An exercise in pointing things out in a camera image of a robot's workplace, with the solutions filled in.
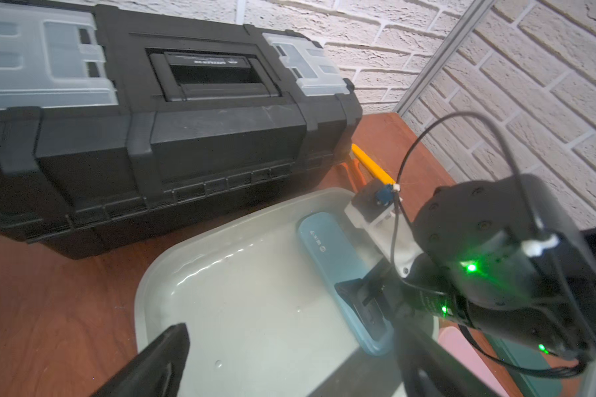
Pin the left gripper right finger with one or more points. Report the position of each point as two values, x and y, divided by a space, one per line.
429 370

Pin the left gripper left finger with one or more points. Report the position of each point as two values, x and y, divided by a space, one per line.
156 371

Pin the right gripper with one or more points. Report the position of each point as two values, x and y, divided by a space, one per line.
429 292

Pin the light blue pencil case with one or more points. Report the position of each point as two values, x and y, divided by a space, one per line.
337 260

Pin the pink pencil case with label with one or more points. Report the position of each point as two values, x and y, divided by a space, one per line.
452 340

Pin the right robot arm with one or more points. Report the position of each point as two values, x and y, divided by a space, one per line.
502 257

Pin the grey plastic storage tray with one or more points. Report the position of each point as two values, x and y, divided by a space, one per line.
260 319

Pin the yellow utility knife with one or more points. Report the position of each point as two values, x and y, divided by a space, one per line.
373 168

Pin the black plastic toolbox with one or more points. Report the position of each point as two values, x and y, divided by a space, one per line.
117 126

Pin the orange handled pliers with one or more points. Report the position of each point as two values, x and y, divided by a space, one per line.
351 171

